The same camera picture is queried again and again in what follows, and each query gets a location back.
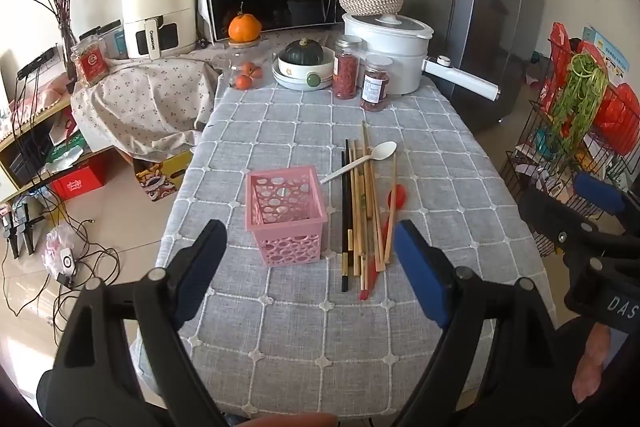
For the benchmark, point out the floral cover cloth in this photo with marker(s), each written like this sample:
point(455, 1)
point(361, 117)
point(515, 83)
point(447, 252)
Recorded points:
point(145, 102)

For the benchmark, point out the white plastic spoon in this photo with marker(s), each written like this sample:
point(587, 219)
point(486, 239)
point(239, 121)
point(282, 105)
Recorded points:
point(384, 150)

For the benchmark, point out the white electric pot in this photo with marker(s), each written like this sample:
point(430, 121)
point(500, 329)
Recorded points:
point(395, 52)

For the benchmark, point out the dark green squash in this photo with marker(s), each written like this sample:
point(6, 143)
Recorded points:
point(302, 52)

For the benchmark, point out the pink perforated plastic basket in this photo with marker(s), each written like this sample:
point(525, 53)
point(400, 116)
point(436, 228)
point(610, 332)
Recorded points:
point(285, 217)

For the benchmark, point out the white labelled jar dried slices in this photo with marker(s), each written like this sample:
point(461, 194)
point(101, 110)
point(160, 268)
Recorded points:
point(376, 84)

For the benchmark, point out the blue white carton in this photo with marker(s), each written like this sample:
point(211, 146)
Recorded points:
point(607, 52)

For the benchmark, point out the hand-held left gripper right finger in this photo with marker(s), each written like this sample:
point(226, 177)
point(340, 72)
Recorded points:
point(420, 272)

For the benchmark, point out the printed brown cardboard box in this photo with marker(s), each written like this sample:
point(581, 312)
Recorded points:
point(160, 179)

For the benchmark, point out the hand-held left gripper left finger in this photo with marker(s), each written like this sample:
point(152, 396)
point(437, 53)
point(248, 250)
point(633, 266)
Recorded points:
point(192, 279)

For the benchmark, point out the red labelled clear canister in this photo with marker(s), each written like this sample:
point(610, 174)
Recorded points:
point(90, 62)

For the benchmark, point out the red plastic bag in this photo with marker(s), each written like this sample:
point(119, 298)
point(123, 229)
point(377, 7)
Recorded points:
point(620, 109)

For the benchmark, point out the bunch of green beans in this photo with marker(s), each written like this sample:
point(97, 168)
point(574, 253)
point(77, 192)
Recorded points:
point(580, 97)

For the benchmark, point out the small orange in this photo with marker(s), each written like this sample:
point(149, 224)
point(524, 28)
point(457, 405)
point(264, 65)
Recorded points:
point(249, 69)
point(243, 82)

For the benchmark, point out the red plastic spoon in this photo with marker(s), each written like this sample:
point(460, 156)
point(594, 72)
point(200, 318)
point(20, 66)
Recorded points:
point(397, 199)

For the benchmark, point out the white dish green knob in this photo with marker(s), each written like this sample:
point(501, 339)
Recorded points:
point(295, 74)

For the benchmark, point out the clear glass jar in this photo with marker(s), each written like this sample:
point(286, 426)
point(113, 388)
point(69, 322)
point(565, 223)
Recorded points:
point(230, 59)

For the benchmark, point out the large orange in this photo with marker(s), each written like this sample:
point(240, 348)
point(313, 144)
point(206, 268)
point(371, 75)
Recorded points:
point(245, 28)

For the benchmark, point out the white plastic bag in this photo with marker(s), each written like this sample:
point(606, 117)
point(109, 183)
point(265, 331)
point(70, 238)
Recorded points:
point(62, 247)

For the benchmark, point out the plain bamboo chopstick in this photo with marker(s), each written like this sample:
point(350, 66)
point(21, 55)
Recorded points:
point(354, 187)
point(359, 212)

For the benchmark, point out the jar of red goji berries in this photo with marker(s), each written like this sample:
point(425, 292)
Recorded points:
point(346, 72)

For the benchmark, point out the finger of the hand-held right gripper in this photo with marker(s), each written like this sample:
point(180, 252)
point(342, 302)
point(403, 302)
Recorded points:
point(542, 214)
point(600, 194)

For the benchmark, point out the red cardboard box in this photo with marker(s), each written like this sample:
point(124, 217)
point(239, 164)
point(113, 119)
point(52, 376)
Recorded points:
point(80, 179)

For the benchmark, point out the grey checked tablecloth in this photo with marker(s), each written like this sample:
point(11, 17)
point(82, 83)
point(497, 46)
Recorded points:
point(300, 337)

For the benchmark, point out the black chopstick gold tip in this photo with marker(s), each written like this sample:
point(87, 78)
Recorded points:
point(348, 187)
point(344, 227)

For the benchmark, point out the grey refrigerator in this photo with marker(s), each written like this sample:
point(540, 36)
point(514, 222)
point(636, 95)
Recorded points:
point(500, 32)

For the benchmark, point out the person's right hand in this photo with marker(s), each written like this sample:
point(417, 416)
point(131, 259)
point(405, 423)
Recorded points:
point(590, 362)

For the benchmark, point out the wooden shelf unit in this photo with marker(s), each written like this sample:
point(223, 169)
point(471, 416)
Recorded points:
point(30, 142)

